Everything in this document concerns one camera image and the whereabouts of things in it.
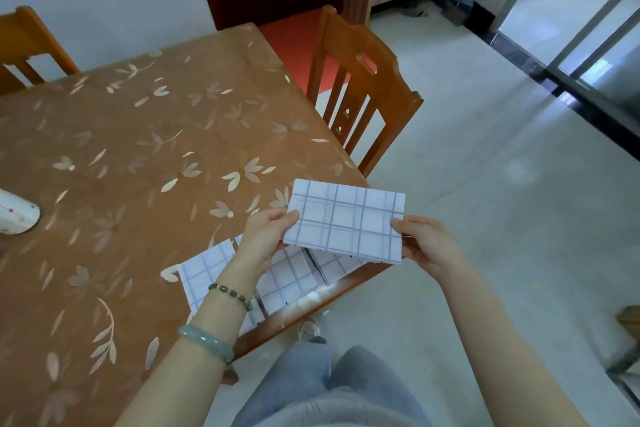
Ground person's left hand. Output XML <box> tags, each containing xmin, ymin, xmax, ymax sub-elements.
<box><xmin>225</xmin><ymin>209</ymin><xmax>301</xmax><ymax>290</ymax></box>

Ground person's right hand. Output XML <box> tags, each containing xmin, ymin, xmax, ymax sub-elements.
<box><xmin>389</xmin><ymin>215</ymin><xmax>469</xmax><ymax>285</ymax></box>

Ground white black-grid napkin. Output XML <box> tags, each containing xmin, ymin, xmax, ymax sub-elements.
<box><xmin>307</xmin><ymin>249</ymin><xmax>371</xmax><ymax>286</ymax></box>
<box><xmin>177</xmin><ymin>239</ymin><xmax>266</xmax><ymax>338</ymax></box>
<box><xmin>255</xmin><ymin>244</ymin><xmax>321</xmax><ymax>316</ymax></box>
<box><xmin>282</xmin><ymin>179</ymin><xmax>407</xmax><ymax>265</ymax></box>

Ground person's left forearm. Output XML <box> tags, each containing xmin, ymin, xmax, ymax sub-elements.
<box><xmin>115</xmin><ymin>266</ymin><xmax>266</xmax><ymax>427</ymax></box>

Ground person's right forearm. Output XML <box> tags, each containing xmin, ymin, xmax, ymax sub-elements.
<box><xmin>439</xmin><ymin>261</ymin><xmax>591</xmax><ymax>427</ymax></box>

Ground person's grey trousers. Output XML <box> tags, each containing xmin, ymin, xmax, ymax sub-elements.
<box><xmin>232</xmin><ymin>339</ymin><xmax>433</xmax><ymax>427</ymax></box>

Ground person's grey shirt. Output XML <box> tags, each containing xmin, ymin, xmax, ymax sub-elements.
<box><xmin>255</xmin><ymin>389</ymin><xmax>431</xmax><ymax>427</ymax></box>

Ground white shoe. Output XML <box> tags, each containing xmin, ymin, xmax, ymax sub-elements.
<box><xmin>297</xmin><ymin>317</ymin><xmax>322</xmax><ymax>342</ymax></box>

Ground pale jade bangle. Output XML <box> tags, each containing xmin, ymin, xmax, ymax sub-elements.
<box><xmin>177</xmin><ymin>324</ymin><xmax>236</xmax><ymax>365</ymax></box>

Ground brown floral wooden table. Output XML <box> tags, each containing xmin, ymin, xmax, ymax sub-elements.
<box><xmin>0</xmin><ymin>23</ymin><xmax>391</xmax><ymax>427</ymax></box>

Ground red floor mat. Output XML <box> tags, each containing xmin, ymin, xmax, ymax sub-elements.
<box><xmin>257</xmin><ymin>9</ymin><xmax>379</xmax><ymax>95</ymax></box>

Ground cream bottle with pink lid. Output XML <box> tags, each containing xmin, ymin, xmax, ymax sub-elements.
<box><xmin>0</xmin><ymin>187</ymin><xmax>42</xmax><ymax>236</ymax></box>

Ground dark beaded bracelet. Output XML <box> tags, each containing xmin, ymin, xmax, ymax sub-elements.
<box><xmin>208</xmin><ymin>282</ymin><xmax>255</xmax><ymax>312</ymax></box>

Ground grey metal door frame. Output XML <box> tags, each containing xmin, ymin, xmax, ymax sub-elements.
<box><xmin>492</xmin><ymin>0</ymin><xmax>640</xmax><ymax>142</ymax></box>

